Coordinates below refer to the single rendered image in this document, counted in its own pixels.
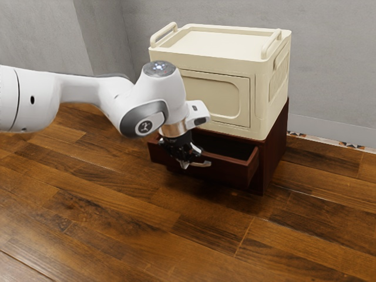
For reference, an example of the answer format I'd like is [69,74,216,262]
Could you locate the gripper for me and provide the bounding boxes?
[157,131,204,170]

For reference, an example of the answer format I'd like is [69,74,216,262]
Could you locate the dark brown drawer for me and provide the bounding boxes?
[146,132,260,192]

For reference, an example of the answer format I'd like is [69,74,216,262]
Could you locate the dark brown wooden cabinet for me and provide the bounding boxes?
[146,96,290,197]

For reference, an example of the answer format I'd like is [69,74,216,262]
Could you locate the cream box with lid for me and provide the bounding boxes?
[148,21,293,142]

